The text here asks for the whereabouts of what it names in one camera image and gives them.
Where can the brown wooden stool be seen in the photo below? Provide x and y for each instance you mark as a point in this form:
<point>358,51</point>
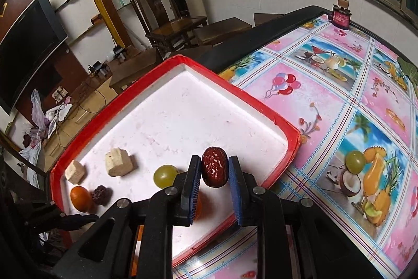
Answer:
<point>267,18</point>

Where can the green grape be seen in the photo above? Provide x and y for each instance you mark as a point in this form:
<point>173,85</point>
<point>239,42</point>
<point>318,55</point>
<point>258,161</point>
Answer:
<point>355,161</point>
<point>165,176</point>

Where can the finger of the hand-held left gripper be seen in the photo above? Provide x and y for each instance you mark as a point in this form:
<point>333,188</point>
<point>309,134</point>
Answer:
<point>72,220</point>

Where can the red rimmed white tray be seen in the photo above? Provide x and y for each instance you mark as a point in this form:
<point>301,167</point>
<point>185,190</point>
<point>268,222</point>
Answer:
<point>183,109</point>

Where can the sugarcane piece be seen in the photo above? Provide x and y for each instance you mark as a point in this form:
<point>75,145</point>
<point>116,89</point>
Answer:
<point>117,163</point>
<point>75,171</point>

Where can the crumpled plastic bags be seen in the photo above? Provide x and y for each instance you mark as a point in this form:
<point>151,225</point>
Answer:
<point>45,120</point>

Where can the small black device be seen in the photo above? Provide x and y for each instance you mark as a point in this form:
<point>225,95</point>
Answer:
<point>119,53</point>
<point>98,68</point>

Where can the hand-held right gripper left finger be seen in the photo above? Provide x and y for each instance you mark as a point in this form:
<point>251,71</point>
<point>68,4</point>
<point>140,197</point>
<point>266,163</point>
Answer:
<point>192,190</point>

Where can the green cloth on table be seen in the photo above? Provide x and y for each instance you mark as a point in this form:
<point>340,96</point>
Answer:
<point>408,69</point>

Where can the black flat television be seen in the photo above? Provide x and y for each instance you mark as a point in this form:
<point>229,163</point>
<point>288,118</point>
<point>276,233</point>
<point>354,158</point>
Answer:
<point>26,47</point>

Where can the brown wooden bench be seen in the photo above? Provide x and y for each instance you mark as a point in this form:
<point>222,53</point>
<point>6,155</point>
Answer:
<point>222,32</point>

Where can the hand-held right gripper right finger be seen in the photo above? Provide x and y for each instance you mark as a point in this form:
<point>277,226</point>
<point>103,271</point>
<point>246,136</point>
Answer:
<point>235,190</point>

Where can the red labelled jar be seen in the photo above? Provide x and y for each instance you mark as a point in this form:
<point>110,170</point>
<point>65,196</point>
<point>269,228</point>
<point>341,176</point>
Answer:
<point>341,17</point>

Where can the dark wooden chair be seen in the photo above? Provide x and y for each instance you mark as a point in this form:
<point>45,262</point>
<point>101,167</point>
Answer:
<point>163,14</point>

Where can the low wooden table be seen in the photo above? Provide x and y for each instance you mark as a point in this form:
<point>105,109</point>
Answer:
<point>130,69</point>

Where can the red date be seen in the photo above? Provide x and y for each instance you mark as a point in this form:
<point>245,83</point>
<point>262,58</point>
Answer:
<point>100,194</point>
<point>214,168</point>

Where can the black rimmed table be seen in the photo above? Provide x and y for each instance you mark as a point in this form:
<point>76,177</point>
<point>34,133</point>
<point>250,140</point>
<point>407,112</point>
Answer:
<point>277,27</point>

